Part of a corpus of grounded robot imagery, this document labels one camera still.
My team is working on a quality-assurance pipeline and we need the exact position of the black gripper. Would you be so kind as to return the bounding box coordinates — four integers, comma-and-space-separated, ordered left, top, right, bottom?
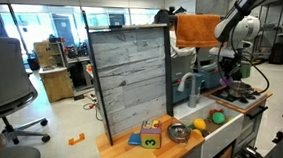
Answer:
218, 56, 248, 85

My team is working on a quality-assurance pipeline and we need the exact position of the steel cooking pot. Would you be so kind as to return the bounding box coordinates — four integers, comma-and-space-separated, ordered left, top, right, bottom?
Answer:
226, 80, 257, 100

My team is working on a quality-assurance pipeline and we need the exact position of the orange brown plush toy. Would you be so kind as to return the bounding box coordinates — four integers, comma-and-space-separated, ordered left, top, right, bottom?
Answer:
208, 108, 225, 118

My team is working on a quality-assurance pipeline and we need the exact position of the green round plush toy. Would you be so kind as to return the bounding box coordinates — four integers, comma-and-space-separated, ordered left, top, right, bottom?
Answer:
211, 111, 227, 126

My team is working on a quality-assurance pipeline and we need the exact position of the yellow round plush toy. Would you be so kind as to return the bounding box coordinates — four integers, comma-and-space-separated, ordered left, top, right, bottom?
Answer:
192, 117, 208, 131

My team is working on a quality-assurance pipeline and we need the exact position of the dark brown plush toy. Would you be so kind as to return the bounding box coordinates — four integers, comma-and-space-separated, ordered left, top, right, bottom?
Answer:
201, 128, 212, 139

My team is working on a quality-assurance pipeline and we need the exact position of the orange-yellow plush toy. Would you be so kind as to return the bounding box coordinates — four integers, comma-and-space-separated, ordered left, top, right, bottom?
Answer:
191, 128, 204, 137

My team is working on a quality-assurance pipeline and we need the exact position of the blue plastic bin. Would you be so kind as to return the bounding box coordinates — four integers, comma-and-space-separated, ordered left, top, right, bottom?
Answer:
170, 70, 206, 107
198, 61, 227, 91

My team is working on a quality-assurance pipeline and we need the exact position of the black stove top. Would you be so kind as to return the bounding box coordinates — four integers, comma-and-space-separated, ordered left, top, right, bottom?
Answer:
209, 85, 269, 113

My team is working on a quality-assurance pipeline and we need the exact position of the grey faucet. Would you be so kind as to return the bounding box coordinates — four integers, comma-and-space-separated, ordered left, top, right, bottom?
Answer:
176, 71, 203, 109

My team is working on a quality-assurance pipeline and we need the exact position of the person in white shirt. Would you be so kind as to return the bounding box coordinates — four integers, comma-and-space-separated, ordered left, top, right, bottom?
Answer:
166, 25, 200, 83

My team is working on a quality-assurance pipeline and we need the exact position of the orange towel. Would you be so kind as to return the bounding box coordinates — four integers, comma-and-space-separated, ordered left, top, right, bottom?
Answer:
174, 11, 222, 51

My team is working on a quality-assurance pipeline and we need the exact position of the metal shelving rack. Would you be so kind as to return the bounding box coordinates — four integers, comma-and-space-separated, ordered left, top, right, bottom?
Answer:
254, 0, 283, 67

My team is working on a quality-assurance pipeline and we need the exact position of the silver metal bowl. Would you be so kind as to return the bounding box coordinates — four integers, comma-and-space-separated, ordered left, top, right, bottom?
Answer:
165, 121, 194, 146

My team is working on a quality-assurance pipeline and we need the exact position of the black metal stand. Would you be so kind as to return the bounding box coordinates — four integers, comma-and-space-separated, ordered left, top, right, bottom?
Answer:
235, 67, 283, 158

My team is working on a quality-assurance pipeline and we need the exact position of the colourful soft number cube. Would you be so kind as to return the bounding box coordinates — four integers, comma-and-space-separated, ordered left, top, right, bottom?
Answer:
138, 118, 164, 151

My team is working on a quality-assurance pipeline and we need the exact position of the grey wood-pattern panel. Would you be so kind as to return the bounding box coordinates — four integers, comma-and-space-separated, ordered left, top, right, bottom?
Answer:
79, 18, 175, 142

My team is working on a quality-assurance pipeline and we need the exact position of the blue sponge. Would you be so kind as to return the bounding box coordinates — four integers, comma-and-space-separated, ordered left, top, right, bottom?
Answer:
127, 131, 143, 147

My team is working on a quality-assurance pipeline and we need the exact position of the wooden kitchen counter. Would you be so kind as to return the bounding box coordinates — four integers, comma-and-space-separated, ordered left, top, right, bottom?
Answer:
94, 75, 274, 158

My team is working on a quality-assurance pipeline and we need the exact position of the wooden cabinet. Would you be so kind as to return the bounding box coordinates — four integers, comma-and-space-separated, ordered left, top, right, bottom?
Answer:
29, 39, 79, 105

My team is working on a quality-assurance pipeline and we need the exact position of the grey office chair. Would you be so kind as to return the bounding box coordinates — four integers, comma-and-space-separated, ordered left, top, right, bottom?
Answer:
0, 36, 58, 148

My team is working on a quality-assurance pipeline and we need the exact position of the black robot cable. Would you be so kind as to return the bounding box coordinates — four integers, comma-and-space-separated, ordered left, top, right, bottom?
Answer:
214, 23, 275, 96

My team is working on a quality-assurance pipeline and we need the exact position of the black oven handle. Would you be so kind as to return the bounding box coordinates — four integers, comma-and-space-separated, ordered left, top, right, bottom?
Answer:
245, 104, 269, 121

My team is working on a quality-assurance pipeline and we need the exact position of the black metal frame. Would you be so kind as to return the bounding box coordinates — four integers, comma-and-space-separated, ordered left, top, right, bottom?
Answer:
72, 1, 248, 156

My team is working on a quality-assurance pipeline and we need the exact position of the red floor cable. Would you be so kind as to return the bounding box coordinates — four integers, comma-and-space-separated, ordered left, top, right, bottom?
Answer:
82, 92, 105, 122

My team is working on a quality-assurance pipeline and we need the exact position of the orange floor bracket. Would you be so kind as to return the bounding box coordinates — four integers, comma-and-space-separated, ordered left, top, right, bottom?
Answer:
68, 131, 87, 147

